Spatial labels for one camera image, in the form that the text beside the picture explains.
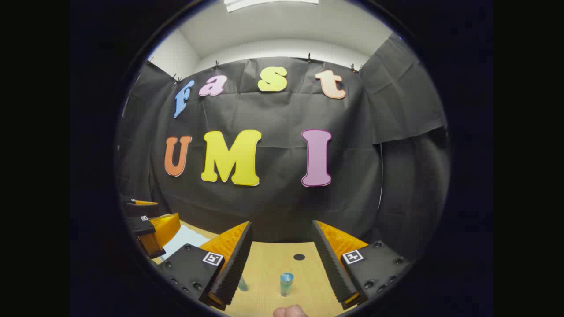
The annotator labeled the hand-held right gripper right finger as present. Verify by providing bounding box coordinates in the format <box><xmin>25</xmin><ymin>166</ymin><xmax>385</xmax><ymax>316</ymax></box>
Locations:
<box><xmin>312</xmin><ymin>220</ymin><xmax>411</xmax><ymax>310</ymax></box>

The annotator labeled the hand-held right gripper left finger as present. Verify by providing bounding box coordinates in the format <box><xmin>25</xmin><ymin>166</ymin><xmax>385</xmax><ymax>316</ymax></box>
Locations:
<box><xmin>158</xmin><ymin>221</ymin><xmax>254</xmax><ymax>311</ymax></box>

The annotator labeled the light blue suitcase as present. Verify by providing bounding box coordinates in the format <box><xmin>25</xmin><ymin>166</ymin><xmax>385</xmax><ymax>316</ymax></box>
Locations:
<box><xmin>160</xmin><ymin>225</ymin><xmax>212</xmax><ymax>261</ymax></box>

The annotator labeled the ceiling light panel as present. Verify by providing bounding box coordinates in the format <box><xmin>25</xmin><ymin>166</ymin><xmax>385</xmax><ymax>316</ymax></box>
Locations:
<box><xmin>223</xmin><ymin>0</ymin><xmax>319</xmax><ymax>13</ymax></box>

